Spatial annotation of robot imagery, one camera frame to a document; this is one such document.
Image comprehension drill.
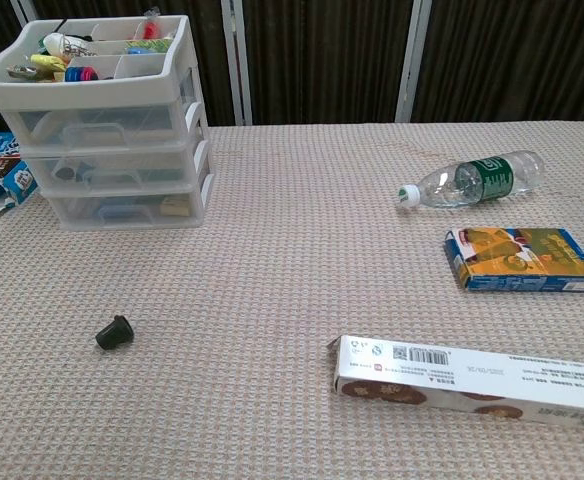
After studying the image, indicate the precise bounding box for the green sponge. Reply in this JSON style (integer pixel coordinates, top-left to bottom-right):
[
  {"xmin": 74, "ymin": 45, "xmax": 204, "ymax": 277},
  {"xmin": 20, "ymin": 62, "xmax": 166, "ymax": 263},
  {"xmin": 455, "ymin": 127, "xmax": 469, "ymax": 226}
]
[{"xmin": 134, "ymin": 167, "xmax": 183, "ymax": 182}]

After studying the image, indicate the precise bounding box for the clear bottle green label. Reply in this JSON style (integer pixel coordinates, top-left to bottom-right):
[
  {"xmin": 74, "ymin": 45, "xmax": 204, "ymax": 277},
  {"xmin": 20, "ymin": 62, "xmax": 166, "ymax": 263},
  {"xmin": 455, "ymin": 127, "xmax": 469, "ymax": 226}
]
[{"xmin": 396, "ymin": 149, "xmax": 546, "ymax": 210}]

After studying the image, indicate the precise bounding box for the beige woven tablecloth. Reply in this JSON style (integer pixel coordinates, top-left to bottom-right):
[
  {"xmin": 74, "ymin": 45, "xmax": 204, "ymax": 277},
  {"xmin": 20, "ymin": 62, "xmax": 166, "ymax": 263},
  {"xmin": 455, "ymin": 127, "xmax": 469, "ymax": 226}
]
[{"xmin": 0, "ymin": 119, "xmax": 584, "ymax": 480}]

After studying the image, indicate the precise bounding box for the green blue carded packet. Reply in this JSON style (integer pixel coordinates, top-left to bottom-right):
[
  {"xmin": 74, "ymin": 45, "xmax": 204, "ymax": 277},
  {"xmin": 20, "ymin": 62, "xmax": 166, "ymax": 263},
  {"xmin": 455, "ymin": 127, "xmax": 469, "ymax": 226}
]
[{"xmin": 124, "ymin": 39, "xmax": 168, "ymax": 55}]

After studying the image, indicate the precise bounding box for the clear plastic drawer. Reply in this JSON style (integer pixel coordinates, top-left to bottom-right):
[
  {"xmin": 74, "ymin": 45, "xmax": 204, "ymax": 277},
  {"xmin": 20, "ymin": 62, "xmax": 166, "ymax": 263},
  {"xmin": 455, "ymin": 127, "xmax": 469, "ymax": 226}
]
[
  {"xmin": 2, "ymin": 102, "xmax": 196, "ymax": 151},
  {"xmin": 21, "ymin": 147, "xmax": 198, "ymax": 194},
  {"xmin": 41, "ymin": 188, "xmax": 201, "ymax": 231}
]

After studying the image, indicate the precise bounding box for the blue yellow snack box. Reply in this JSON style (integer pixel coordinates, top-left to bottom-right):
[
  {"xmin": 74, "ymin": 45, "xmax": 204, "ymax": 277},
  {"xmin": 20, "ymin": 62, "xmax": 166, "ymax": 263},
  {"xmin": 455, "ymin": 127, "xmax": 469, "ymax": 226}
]
[{"xmin": 444, "ymin": 227, "xmax": 584, "ymax": 293}]

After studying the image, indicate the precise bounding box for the black hair tie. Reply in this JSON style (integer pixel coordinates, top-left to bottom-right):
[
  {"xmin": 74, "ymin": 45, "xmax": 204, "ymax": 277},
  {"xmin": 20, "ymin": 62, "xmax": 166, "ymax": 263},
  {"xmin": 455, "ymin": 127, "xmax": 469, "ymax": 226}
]
[{"xmin": 61, "ymin": 19, "xmax": 96, "ymax": 44}]

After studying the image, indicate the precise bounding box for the yellow candy packet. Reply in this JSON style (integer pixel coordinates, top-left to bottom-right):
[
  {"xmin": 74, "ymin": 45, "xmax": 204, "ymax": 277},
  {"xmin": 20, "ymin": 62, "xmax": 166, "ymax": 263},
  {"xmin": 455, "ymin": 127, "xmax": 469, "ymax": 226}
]
[{"xmin": 30, "ymin": 52, "xmax": 71, "ymax": 76}]

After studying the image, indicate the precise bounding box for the small black plastic cap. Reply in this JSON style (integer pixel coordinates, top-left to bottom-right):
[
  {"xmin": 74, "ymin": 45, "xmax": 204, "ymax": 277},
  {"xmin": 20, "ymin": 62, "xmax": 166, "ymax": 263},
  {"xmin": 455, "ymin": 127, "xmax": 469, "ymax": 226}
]
[{"xmin": 95, "ymin": 314, "xmax": 136, "ymax": 351}]

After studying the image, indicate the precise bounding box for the white plastic drawer organizer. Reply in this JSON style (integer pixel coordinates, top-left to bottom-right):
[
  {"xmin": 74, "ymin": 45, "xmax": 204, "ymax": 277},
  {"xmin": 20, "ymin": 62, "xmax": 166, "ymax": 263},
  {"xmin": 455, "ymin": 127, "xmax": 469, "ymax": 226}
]
[{"xmin": 0, "ymin": 13, "xmax": 217, "ymax": 232}]

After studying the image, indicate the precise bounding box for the long white cookie box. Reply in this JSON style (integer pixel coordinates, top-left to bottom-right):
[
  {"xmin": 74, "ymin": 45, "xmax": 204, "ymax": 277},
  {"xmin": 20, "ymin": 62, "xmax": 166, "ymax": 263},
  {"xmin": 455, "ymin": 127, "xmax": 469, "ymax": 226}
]
[{"xmin": 327, "ymin": 334, "xmax": 584, "ymax": 426}]

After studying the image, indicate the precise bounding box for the white partition frame post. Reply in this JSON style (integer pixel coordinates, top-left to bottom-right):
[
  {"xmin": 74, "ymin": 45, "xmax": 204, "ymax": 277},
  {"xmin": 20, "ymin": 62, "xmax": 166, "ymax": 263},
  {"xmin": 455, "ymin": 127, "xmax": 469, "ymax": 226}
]
[
  {"xmin": 219, "ymin": 0, "xmax": 253, "ymax": 126},
  {"xmin": 9, "ymin": 0, "xmax": 38, "ymax": 27},
  {"xmin": 394, "ymin": 0, "xmax": 433, "ymax": 124}
]

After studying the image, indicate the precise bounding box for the white keychain trinket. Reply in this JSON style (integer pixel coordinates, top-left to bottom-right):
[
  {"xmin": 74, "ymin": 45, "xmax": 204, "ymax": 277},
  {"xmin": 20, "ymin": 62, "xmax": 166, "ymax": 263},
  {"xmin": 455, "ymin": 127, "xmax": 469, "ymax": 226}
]
[{"xmin": 41, "ymin": 32, "xmax": 98, "ymax": 59}]

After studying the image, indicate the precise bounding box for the colourful printed snack packet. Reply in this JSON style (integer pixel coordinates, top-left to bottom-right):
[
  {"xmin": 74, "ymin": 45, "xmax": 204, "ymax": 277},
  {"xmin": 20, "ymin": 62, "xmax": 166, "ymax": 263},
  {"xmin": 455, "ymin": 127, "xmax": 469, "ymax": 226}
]
[{"xmin": 5, "ymin": 64, "xmax": 66, "ymax": 84}]

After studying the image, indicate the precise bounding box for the pale yellow block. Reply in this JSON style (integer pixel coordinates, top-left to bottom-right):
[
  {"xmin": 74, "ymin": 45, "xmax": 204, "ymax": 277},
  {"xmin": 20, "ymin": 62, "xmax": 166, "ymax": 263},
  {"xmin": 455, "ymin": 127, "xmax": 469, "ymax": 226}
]
[{"xmin": 160, "ymin": 196, "xmax": 191, "ymax": 217}]

